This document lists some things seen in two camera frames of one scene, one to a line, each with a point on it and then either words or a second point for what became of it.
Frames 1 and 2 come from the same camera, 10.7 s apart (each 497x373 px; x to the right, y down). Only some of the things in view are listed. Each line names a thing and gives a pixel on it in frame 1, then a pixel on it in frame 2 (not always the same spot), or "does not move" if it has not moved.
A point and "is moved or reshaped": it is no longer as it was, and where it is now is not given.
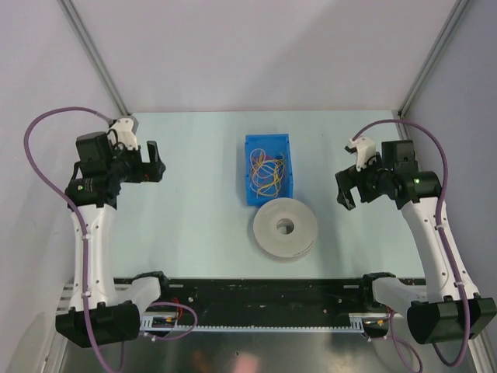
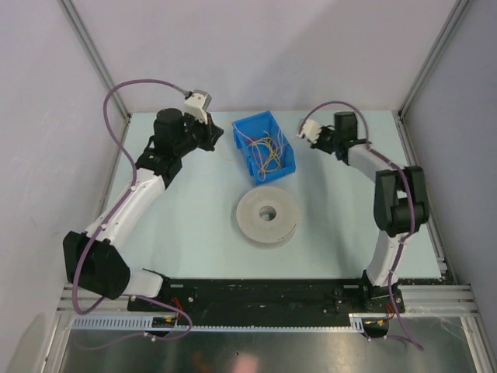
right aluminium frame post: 459,8 does not move
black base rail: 268,296 does not move
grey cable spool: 285,229 is moved or reshaped
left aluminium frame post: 98,63 does not move
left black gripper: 146,170 → 211,131
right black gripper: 350,178 → 318,144
